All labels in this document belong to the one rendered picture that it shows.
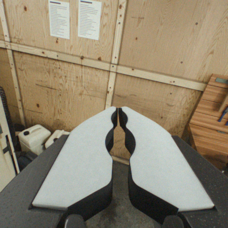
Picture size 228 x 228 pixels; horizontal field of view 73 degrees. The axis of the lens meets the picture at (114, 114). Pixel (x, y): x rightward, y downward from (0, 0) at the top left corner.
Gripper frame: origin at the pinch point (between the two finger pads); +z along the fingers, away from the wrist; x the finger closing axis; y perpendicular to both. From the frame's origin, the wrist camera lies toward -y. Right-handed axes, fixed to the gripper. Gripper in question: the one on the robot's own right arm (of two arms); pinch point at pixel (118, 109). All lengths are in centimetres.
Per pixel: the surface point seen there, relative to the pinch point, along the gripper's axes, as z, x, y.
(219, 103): 113, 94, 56
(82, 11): 155, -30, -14
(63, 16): 159, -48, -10
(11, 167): 61, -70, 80
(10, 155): 63, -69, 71
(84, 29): 154, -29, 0
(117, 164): 135, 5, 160
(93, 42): 152, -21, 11
